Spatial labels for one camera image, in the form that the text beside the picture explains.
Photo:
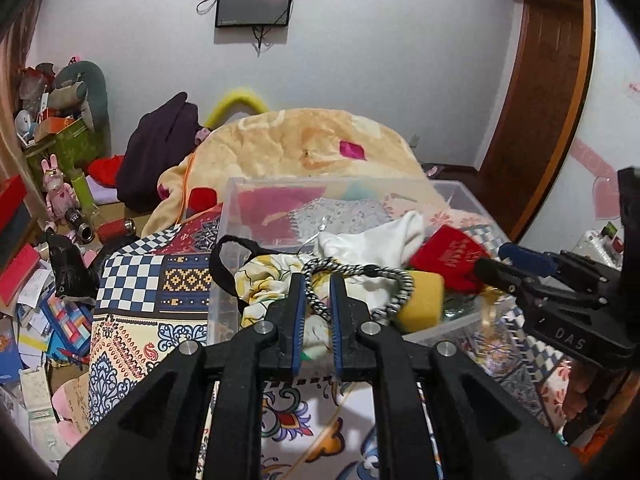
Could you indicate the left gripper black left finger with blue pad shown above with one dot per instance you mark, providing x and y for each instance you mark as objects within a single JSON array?
[{"x": 283, "y": 355}]

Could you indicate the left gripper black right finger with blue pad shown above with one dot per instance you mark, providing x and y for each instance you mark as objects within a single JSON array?
[{"x": 352, "y": 329}]

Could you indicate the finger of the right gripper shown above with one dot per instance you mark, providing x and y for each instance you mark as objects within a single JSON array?
[{"x": 528, "y": 260}]

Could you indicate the floral fabric scrunchie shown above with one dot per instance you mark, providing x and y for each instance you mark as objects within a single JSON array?
[{"x": 266, "y": 279}]

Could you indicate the yellow green sponge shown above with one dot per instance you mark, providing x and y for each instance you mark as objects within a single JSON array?
[{"x": 424, "y": 308}]

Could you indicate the red drawstring pouch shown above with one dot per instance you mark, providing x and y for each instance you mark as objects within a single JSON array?
[{"x": 451, "y": 254}]

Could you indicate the black pouch with strap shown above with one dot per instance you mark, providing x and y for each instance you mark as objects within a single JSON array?
[{"x": 220, "y": 273}]

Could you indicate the white cloth pouch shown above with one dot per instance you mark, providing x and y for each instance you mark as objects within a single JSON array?
[{"x": 390, "y": 244}]

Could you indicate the clear plastic storage box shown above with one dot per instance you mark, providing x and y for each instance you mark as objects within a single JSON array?
[{"x": 353, "y": 220}]

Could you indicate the patterned patchwork table cloth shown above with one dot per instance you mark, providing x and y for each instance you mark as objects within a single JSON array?
[{"x": 155, "y": 294}]

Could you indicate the brown wooden wardrobe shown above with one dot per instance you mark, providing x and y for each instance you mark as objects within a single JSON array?
[{"x": 541, "y": 110}]

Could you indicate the yellow floral blanket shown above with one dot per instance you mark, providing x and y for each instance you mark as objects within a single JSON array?
[{"x": 301, "y": 143}]

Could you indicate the red cylinder bottle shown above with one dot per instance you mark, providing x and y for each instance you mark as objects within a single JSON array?
[{"x": 115, "y": 229}]

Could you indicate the colourful pencil case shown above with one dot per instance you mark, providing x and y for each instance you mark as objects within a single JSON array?
[{"x": 71, "y": 322}]

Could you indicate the dark purple backpack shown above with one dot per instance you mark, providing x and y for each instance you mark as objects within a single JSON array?
[{"x": 163, "y": 138}]

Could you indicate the yellow fuzzy hoop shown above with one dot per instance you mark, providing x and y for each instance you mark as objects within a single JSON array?
[{"x": 234, "y": 100}]

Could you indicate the pink bunny plush toy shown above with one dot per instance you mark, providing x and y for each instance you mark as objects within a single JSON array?
[{"x": 60, "y": 196}]

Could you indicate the green plush toy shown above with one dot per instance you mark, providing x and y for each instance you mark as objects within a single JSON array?
[{"x": 80, "y": 87}]

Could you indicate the small dark wall monitor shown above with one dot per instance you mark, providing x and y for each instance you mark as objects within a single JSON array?
[{"x": 252, "y": 13}]

